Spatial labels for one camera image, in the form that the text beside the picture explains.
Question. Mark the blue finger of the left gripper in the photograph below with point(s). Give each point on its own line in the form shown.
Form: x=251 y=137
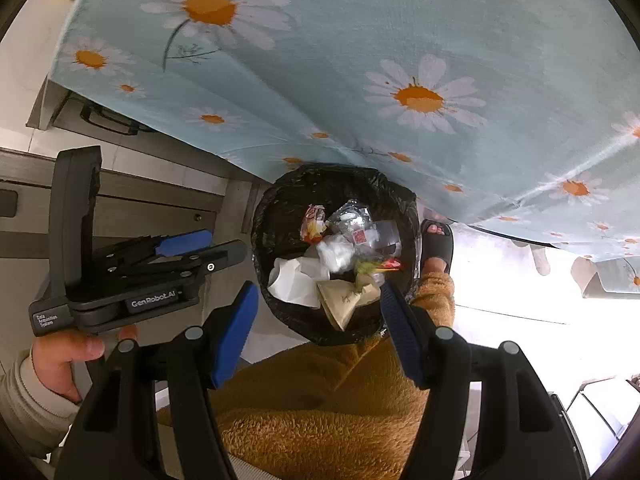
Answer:
x=185 y=243

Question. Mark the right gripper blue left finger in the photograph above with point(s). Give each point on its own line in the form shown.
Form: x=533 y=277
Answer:
x=228 y=330

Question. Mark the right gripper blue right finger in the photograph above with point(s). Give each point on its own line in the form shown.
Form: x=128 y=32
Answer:
x=405 y=333

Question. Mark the brown paper bag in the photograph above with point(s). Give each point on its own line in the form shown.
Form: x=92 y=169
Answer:
x=340 y=299

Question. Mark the clear plastic bag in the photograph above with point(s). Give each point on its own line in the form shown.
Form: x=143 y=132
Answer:
x=371 y=238

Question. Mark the white paper towel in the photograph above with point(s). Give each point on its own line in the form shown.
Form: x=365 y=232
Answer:
x=294 y=281

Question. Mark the green red snack wrapper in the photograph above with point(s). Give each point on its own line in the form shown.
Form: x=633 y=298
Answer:
x=370 y=274

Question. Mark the white tissue ball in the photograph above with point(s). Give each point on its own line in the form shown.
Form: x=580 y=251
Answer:
x=336 y=255

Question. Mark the black trash bin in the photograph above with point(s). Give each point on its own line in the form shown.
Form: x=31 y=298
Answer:
x=325 y=239

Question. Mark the person's left hand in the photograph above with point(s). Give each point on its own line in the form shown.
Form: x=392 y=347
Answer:
x=53 y=357

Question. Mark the grey cabinet drawer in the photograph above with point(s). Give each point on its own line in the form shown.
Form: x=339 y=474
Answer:
x=150 y=184

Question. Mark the black slipper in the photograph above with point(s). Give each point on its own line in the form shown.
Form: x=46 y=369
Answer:
x=437 y=247

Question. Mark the beige left sleeve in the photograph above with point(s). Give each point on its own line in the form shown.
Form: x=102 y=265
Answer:
x=37 y=417

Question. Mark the daisy print blue tablecloth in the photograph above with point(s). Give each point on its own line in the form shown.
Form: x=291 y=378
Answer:
x=520 y=117

